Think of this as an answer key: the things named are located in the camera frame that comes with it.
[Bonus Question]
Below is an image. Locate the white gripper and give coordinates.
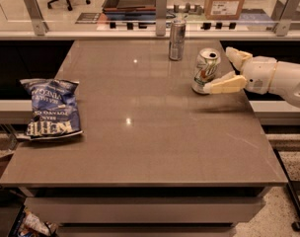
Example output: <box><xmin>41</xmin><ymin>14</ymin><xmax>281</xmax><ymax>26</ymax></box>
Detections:
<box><xmin>203</xmin><ymin>46</ymin><xmax>277</xmax><ymax>95</ymax></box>

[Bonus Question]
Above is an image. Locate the white green 7up can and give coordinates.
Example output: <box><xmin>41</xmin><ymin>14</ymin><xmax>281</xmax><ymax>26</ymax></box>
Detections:
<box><xmin>191</xmin><ymin>47</ymin><xmax>221</xmax><ymax>94</ymax></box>

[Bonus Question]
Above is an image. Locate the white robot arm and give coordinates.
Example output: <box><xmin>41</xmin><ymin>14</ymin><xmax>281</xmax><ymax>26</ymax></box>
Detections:
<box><xmin>203</xmin><ymin>47</ymin><xmax>300</xmax><ymax>108</ymax></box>

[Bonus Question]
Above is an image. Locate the tall silver energy drink can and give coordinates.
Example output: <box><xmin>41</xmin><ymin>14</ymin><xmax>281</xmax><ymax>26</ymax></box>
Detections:
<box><xmin>169</xmin><ymin>20</ymin><xmax>187</xmax><ymax>60</ymax></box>

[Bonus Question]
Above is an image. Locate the brown cardboard box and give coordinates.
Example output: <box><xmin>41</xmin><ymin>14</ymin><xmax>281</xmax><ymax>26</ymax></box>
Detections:
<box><xmin>204</xmin><ymin>0</ymin><xmax>245</xmax><ymax>20</ymax></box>

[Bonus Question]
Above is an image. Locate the blue Kettle chips bag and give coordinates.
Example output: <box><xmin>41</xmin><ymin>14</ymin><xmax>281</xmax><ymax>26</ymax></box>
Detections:
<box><xmin>20</xmin><ymin>78</ymin><xmax>83</xmax><ymax>140</ymax></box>

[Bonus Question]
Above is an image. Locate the white table drawer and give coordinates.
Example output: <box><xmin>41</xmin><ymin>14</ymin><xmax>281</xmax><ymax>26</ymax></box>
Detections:
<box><xmin>26</xmin><ymin>197</ymin><xmax>264</xmax><ymax>223</ymax></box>

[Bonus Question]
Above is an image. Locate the trash bin with wrappers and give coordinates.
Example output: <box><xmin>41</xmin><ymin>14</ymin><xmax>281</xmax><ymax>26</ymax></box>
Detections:
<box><xmin>8</xmin><ymin>207</ymin><xmax>58</xmax><ymax>237</ymax></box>

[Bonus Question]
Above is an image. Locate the right metal glass post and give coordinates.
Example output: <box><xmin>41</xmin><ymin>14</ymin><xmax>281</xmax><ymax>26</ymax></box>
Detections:
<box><xmin>271</xmin><ymin>0</ymin><xmax>300</xmax><ymax>37</ymax></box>

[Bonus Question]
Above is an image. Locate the metal glass post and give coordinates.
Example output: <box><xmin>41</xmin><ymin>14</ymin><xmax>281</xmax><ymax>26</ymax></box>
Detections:
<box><xmin>24</xmin><ymin>0</ymin><xmax>48</xmax><ymax>36</ymax></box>
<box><xmin>271</xmin><ymin>0</ymin><xmax>300</xmax><ymax>37</ymax></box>
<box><xmin>156</xmin><ymin>0</ymin><xmax>167</xmax><ymax>37</ymax></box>

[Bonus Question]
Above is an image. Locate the middle metal glass post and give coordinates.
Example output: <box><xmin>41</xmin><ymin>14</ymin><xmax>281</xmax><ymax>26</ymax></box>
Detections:
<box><xmin>156</xmin><ymin>0</ymin><xmax>167</xmax><ymax>37</ymax></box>

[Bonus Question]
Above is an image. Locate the left metal glass post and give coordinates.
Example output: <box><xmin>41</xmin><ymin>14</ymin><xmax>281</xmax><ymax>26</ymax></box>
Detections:
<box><xmin>24</xmin><ymin>0</ymin><xmax>48</xmax><ymax>36</ymax></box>

